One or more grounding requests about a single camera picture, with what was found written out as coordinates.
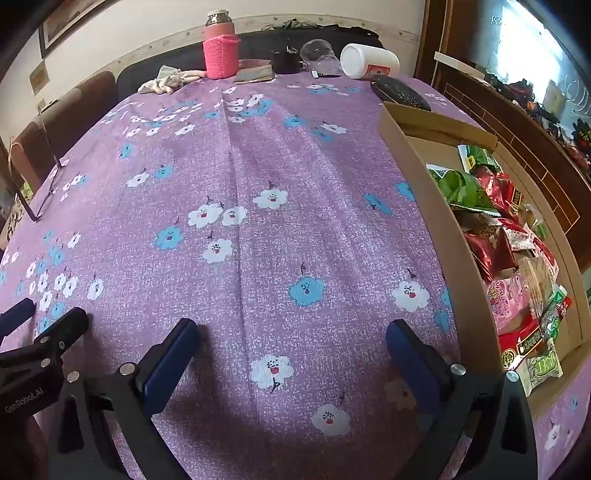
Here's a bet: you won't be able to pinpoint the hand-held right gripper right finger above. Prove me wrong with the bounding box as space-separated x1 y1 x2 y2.
385 318 539 480

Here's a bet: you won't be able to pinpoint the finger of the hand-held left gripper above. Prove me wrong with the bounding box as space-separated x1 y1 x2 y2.
0 298 37 342
28 306 90 370

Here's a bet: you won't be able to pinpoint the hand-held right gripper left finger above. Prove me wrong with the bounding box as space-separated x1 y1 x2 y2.
46 318 200 480

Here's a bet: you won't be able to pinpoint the pink cartoon snack packet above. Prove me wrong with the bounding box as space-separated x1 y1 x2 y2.
485 274 532 335

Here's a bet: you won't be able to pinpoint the pile of mixed snack packets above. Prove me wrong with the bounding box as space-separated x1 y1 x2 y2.
427 145 573 398

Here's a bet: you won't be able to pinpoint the cardboard box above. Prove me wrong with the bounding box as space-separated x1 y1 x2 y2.
379 102 585 414

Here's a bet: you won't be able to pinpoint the patterned tote bag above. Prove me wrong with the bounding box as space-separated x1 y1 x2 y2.
0 138 35 241

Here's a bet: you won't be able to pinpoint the eyeglasses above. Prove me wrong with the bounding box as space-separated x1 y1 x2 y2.
16 113 70 223

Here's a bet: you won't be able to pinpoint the purple floral tablecloth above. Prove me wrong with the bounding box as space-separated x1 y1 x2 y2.
0 74 591 480

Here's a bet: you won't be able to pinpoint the brown chair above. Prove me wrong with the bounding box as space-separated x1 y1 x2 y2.
11 70 118 185

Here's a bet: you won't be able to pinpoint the wooden brick-pattern cabinet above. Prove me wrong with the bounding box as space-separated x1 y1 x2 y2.
413 0 591 259

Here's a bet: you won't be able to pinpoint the white crumpled cloth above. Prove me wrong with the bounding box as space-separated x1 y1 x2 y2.
137 65 207 96

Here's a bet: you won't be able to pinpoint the flat white box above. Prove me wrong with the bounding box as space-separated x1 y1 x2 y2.
434 52 485 75

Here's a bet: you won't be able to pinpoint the white plastic jar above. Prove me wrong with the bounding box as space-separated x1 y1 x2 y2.
340 43 400 80

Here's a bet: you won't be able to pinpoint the folded brown cloth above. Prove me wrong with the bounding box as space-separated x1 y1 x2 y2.
233 64 277 85

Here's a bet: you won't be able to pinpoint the pink bottle with knit sleeve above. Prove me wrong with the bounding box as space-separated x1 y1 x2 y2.
203 10 242 80

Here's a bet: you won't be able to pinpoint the black cup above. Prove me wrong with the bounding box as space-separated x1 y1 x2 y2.
270 46 309 75

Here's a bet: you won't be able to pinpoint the clear plastic cup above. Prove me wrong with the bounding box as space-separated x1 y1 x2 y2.
300 39 343 77

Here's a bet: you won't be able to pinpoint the black sofa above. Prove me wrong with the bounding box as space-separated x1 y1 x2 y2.
115 25 386 97

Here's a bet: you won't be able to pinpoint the etched glass panel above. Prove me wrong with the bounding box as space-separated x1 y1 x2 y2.
466 0 591 107

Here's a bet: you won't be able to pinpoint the dark clothing heap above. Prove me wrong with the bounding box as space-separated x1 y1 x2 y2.
261 18 384 35

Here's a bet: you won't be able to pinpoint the small wall plaque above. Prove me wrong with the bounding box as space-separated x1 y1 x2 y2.
30 60 51 95

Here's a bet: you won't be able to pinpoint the heap of tools and cables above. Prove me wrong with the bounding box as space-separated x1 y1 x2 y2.
482 69 591 162

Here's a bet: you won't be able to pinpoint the framed wall painting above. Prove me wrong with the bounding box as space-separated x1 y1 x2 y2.
39 0 107 58

